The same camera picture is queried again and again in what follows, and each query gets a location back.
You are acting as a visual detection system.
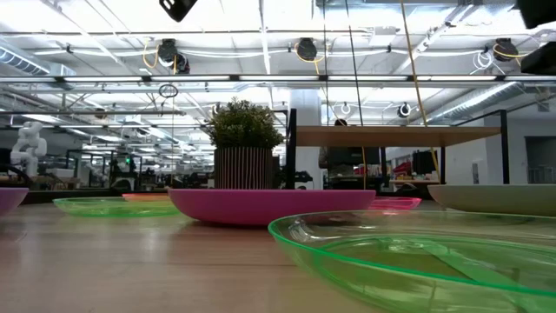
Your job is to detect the black workstation frame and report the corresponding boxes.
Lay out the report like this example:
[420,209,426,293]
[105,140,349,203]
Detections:
[64,149,144,191]

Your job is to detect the striped plant pot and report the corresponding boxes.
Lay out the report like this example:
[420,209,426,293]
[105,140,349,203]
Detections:
[213,146,275,190]

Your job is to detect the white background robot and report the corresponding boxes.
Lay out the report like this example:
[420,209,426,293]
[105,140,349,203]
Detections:
[9,121,48,178]

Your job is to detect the pale grey-green opaque plate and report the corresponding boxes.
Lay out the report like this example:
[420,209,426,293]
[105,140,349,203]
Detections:
[427,183,556,217]

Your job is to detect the black ceiling cable reel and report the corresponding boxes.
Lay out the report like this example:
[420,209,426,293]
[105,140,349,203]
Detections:
[493,37,520,63]
[175,52,191,75]
[296,37,319,63]
[156,37,179,65]

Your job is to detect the wooden shelf with black frame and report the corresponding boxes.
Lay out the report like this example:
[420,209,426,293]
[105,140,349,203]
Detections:
[284,108,510,190]

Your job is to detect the pink transparent plate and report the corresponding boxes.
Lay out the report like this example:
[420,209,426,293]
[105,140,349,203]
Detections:
[368,196,423,214]

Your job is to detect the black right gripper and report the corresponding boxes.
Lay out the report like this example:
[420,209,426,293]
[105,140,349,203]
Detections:
[515,0,556,76]

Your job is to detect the green artificial plant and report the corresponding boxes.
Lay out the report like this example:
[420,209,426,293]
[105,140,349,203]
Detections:
[207,97,286,150]

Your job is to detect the white building column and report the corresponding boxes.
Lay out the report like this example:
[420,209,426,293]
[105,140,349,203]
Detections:
[289,89,323,190]

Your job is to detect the silver ventilation duct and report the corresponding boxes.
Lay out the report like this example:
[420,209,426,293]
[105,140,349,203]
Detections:
[427,81,522,126]
[0,43,77,78]

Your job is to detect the long ceiling light bar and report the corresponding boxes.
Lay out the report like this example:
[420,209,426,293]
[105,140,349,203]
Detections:
[0,74,556,84]

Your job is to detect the green transparent plate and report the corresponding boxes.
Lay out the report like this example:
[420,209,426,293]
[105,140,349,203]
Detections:
[268,210,556,313]
[52,196,182,219]

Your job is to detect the black hanging cable loop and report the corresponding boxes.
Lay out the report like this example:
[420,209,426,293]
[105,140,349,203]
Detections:
[158,83,180,99]

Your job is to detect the orange transparent plate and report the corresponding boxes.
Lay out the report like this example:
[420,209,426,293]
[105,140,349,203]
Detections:
[122,193,171,203]

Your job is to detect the pink opaque plate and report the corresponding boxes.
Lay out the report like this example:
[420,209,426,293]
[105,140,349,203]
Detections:
[168,188,377,227]

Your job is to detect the black metal table frame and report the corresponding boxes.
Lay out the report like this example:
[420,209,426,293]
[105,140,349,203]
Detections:
[21,187,435,205]

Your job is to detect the black background monitor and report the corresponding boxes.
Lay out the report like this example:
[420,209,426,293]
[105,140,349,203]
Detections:
[328,146,381,175]
[411,150,436,175]

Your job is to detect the purple opaque plate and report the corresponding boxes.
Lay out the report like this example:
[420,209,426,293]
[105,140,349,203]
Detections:
[0,187,30,217]

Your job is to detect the thin black hanging cable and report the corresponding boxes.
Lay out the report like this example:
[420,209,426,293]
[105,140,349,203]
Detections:
[321,0,330,190]

